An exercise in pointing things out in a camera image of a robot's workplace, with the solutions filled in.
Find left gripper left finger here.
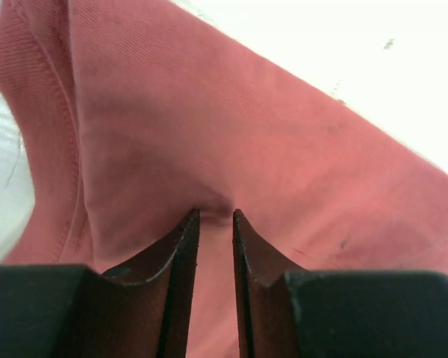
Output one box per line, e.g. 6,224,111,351
59,209,199,357

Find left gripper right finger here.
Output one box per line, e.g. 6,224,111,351
232,210,301,357

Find red t shirt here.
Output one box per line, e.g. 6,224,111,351
0,1,448,357

